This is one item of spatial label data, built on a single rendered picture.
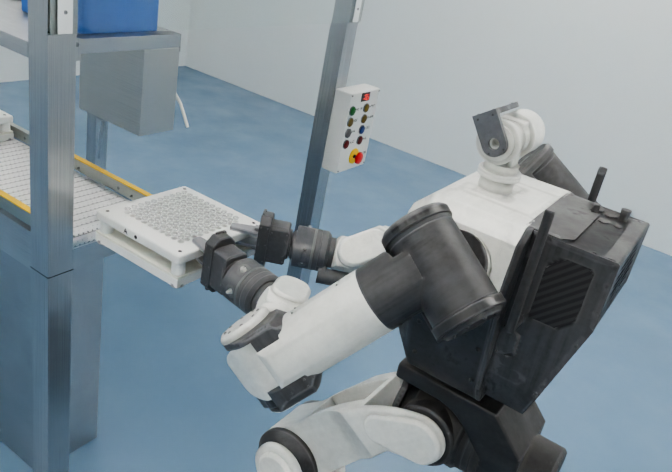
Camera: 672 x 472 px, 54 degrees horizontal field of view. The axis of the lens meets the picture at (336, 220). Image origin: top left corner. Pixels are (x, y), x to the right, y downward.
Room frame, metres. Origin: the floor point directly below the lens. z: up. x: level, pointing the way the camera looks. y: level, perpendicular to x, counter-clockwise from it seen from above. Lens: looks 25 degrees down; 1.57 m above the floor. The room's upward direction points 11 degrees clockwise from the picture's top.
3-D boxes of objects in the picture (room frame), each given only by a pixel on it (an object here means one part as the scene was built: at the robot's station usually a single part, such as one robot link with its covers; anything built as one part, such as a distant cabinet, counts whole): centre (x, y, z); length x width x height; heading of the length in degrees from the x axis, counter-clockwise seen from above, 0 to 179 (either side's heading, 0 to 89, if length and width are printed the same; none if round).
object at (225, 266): (1.08, 0.17, 0.92); 0.12 x 0.10 x 0.13; 52
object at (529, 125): (0.95, -0.23, 1.31); 0.10 x 0.07 x 0.09; 150
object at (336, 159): (2.06, 0.01, 0.95); 0.17 x 0.06 x 0.26; 150
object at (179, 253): (1.25, 0.32, 0.92); 0.25 x 0.24 x 0.02; 150
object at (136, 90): (1.53, 0.55, 1.12); 0.22 x 0.11 x 0.20; 60
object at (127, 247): (1.25, 0.32, 0.87); 0.24 x 0.24 x 0.02; 60
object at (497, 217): (0.91, -0.28, 1.11); 0.34 x 0.30 x 0.36; 150
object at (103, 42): (1.51, 0.79, 1.23); 0.62 x 0.38 x 0.04; 60
